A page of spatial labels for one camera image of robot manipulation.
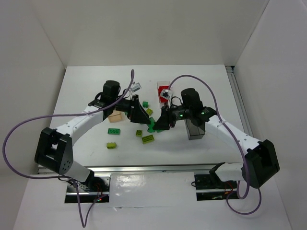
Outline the red arched brick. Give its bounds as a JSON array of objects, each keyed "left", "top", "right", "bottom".
[{"left": 158, "top": 85, "right": 170, "bottom": 103}]

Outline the lime small square brick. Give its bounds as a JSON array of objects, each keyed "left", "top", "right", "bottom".
[{"left": 136, "top": 130, "right": 142, "bottom": 137}]

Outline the lime 2x2 brick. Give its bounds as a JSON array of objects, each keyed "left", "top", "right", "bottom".
[{"left": 146, "top": 108, "right": 153, "bottom": 115}]

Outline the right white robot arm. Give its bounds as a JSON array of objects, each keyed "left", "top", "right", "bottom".
[{"left": 153, "top": 88, "right": 280, "bottom": 189}]

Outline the dark green 2x4 brick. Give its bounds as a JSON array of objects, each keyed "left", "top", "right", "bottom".
[{"left": 107, "top": 128, "right": 120, "bottom": 135}]

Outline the small green cube brick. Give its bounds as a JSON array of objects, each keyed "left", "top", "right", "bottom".
[{"left": 142, "top": 101, "right": 148, "bottom": 108}]

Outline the aluminium rail front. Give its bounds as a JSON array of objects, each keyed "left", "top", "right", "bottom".
[{"left": 38, "top": 163, "right": 221, "bottom": 174}]

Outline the clear plastic container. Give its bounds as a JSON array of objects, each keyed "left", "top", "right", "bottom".
[{"left": 157, "top": 81, "right": 170, "bottom": 108}]

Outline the tan translucent container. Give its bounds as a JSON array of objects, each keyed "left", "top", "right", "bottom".
[{"left": 108, "top": 110, "right": 123, "bottom": 123}]

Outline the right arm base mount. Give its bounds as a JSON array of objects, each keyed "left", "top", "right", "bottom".
[{"left": 191, "top": 174, "right": 238, "bottom": 201}]

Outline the aluminium rail right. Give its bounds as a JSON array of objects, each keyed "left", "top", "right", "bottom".
[{"left": 225, "top": 66, "right": 264, "bottom": 170}]

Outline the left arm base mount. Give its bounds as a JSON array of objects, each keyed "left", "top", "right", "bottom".
[{"left": 58, "top": 173, "right": 111, "bottom": 204}]

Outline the grey translucent container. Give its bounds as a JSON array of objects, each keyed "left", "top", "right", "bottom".
[{"left": 185, "top": 119, "right": 205, "bottom": 140}]

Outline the aluminium rail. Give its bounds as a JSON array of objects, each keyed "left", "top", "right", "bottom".
[
  {"left": 38, "top": 163, "right": 221, "bottom": 174},
  {"left": 225, "top": 66, "right": 264, "bottom": 170}
]

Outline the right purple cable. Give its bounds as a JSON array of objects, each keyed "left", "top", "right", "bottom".
[{"left": 167, "top": 74, "right": 262, "bottom": 214}]

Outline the lime rounded brick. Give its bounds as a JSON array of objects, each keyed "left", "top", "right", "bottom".
[{"left": 106, "top": 142, "right": 117, "bottom": 149}]

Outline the long green brick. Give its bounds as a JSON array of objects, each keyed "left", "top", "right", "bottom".
[{"left": 147, "top": 117, "right": 155, "bottom": 133}]

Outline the lime 2x4 brick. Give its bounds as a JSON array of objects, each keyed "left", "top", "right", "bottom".
[{"left": 142, "top": 135, "right": 154, "bottom": 144}]

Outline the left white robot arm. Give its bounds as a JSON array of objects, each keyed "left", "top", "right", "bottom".
[{"left": 34, "top": 80, "right": 151, "bottom": 187}]

